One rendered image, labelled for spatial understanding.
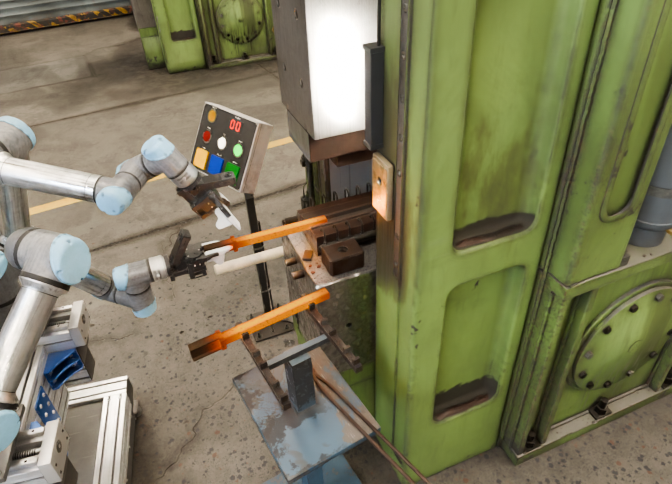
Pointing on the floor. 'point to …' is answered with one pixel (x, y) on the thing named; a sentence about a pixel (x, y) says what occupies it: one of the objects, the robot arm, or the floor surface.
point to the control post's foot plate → (270, 328)
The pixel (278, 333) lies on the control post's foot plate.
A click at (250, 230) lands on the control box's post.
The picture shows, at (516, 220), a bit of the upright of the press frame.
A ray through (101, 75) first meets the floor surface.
